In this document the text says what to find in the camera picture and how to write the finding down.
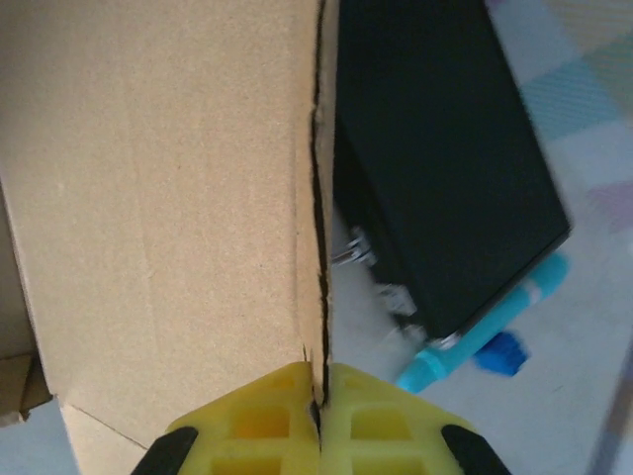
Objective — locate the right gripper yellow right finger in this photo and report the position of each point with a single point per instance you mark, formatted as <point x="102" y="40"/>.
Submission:
<point x="390" y="430"/>

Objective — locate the small blue cap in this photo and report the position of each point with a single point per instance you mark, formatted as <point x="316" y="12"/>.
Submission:
<point x="504" y="353"/>

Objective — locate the black rectangular case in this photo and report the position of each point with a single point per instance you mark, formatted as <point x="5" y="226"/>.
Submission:
<point x="435" y="148"/>

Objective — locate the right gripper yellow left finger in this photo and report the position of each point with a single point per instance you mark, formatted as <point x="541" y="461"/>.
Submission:
<point x="257" y="425"/>

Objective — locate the brown cardboard box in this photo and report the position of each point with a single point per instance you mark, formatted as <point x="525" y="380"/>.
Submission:
<point x="173" y="198"/>

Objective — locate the turquoise marker pen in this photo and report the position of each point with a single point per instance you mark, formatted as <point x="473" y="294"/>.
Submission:
<point x="494" y="321"/>

